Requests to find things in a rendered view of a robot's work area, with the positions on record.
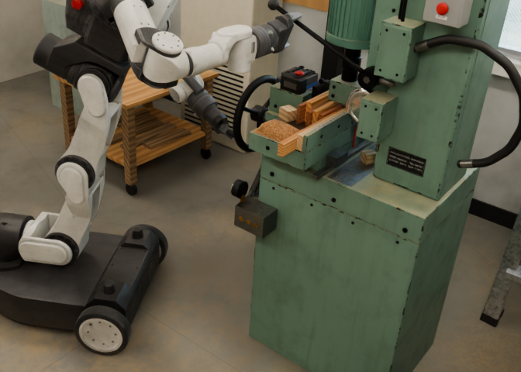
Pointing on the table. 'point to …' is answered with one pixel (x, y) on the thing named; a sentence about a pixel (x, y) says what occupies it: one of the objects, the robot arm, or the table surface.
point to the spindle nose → (350, 66)
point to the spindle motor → (351, 14)
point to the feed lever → (367, 82)
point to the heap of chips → (276, 129)
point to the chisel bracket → (341, 90)
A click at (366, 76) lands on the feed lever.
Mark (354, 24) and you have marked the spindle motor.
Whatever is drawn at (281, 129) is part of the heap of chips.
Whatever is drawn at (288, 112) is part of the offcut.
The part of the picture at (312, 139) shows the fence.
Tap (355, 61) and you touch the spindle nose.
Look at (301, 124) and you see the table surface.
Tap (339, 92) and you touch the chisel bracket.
